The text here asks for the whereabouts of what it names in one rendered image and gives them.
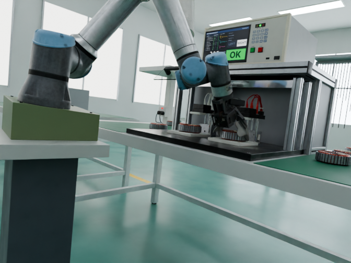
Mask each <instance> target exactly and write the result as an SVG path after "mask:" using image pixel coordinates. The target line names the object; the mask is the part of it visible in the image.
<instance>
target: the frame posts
mask: <svg viewBox="0 0 351 263"><path fill-rule="evenodd" d="M303 80H304V78H302V77H293V81H292V89H291V96H290V104H289V111H288V118H287V125H286V132H285V140H284V147H283V150H288V151H293V150H294V149H297V150H302V146H303V139H304V135H305V128H306V121H307V114H308V107H309V100H310V93H311V86H312V82H310V81H305V85H304V87H303ZM194 95H195V87H193V88H190V89H188V97H187V103H186V112H185V121H184V123H185V124H191V122H192V114H190V112H192V109H193V104H194ZM182 97H183V90H179V88H178V84H177V86H176V91H175V101H174V110H173V120H172V130H178V124H179V123H180V115H181V106H182Z"/></svg>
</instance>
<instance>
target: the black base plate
mask: <svg viewBox="0 0 351 263"><path fill-rule="evenodd" d="M167 130H168V129H137V128H127V129H126V133H128V134H133V135H138V136H142V137H146V138H151V139H155V140H160V141H164V142H169V143H172V144H176V145H181V146H185V147H190V148H194V149H198V150H203V151H208V152H212V153H216V154H221V155H224V156H229V157H233V158H237V159H242V160H246V161H257V160H265V159H272V158H281V157H288V156H296V155H301V154H303V149H302V150H297V149H294V150H293V151H288V150H283V147H284V146H279V145H273V144H267V143H263V142H260V144H258V146H235V145H230V144H225V143H221V142H215V141H210V140H208V137H189V136H184V135H178V134H173V133H168V132H167ZM211 137H220V136H218V135H216V136H211Z"/></svg>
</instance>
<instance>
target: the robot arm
mask: <svg viewBox="0 0 351 263"><path fill-rule="evenodd" d="M149 1H150V0H108V1H107V2H106V3H105V4H104V5H103V6H102V7H101V9H100V10H99V11H98V12H97V13H96V14H95V15H94V16H93V18H92V19H91V20H90V21H89V22H88V23H87V24H86V25H85V27H84V28H83V29H82V30H81V31H80V33H78V34H71V35H67V34H63V33H59V32H55V31H50V30H44V29H37V30H36V31H35V32H34V36H33V39H32V49H31V56H30V64H29V71H28V77H27V79H26V81H25V83H24V85H23V86H22V88H21V90H20V91H19V93H18V99H17V101H21V102H24V103H28V104H34V105H39V106H46V107H52V108H57V109H70V108H71V98H70V94H69V88H68V82H69V78H70V79H80V78H84V77H85V76H87V75H88V74H89V73H90V71H91V69H92V64H93V62H94V61H95V60H96V59H97V58H98V55H97V52H98V50H99V49H100V48H101V47H102V46H103V45H104V44H105V43H106V42H107V40H108V39H109V38H110V37H111V36H112V35H113V34H114V33H115V32H116V31H117V29H118V28H119V27H120V26H121V25H122V23H123V22H124V21H125V20H126V19H127V18H128V17H129V16H130V15H131V14H132V12H133V11H134V10H135V9H136V8H137V7H138V6H139V5H140V4H141V3H148V2H149ZM152 1H153V4H154V6H155V9H156V11H157V14H158V16H159V19H160V21H161V24H162V26H163V29H164V31H165V34H166V36H167V39H168V41H169V44H170V46H171V49H172V51H173V54H174V56H175V59H176V61H177V65H178V67H179V70H176V71H175V73H174V74H175V78H176V81H177V84H178V88H179V90H185V89H187V90H188V89H190V88H193V87H197V86H201V85H204V84H207V83H210V85H211V89H212V94H213V96H214V99H213V100H212V104H213V109H214V113H212V114H211V116H212V121H213V125H214V126H215V125H216V126H217V127H216V128H215V129H214V131H213V133H215V132H218V135H219V136H220V131H221V130H222V129H223V128H224V127H225V128H230V127H231V126H232V125H234V122H235V120H237V122H235V126H236V127H237V135H238V137H242V136H244V137H245V139H246V140H247V141H249V132H248V126H247V123H246V121H245V118H244V117H243V115H242V114H241V113H240V112H239V111H238V109H237V108H236V107H240V106H245V100H241V99H239V98H236V99H234V98H232V97H233V94H232V85H231V79H230V72H229V66H228V65H229V64H228V61H227V56H226V54H225V53H224V52H216V53H212V54H209V55H207V56H206V57H205V62H204V61H203V60H202V59H201V57H200V54H199V52H198V49H197V47H196V44H195V41H194V39H193V36H192V34H191V30H190V28H189V25H188V23H187V20H186V18H185V15H184V13H183V10H182V7H181V5H180V2H179V0H152ZM234 106H235V107H234ZM213 117H214V118H215V122H214V120H213Z"/></svg>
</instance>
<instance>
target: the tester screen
mask: <svg viewBox="0 0 351 263"><path fill-rule="evenodd" d="M248 33H249V27H243V28H236V29H230V30H223V31H217V32H210V33H207V34H206V41H205V51H204V58H205V57H206V56H207V55H209V53H210V52H211V51H220V52H224V53H225V54H226V51H227V50H235V49H246V50H247V45H246V46H236V47H227V44H228V41H234V40H243V39H247V41H248ZM203 61H204V59H203ZM233 61H245V59H239V60H230V61H228V62H233ZM204 62H205V61H204Z"/></svg>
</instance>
